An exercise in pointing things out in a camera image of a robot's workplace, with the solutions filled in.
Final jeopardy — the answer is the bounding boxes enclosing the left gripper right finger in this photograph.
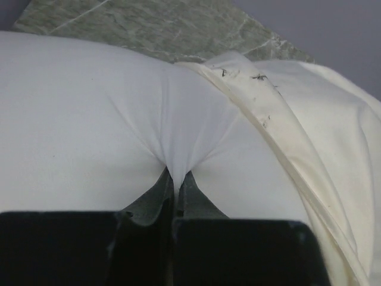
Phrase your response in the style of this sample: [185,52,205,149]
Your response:
[173,173,329,286]

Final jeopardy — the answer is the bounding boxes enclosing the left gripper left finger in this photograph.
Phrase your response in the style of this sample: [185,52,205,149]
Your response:
[1,170,174,285]

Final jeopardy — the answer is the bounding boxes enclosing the white pillow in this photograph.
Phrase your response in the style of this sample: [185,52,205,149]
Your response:
[1,32,309,223]

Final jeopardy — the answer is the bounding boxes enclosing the cream pillowcase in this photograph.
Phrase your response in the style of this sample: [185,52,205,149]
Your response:
[186,52,380,285]

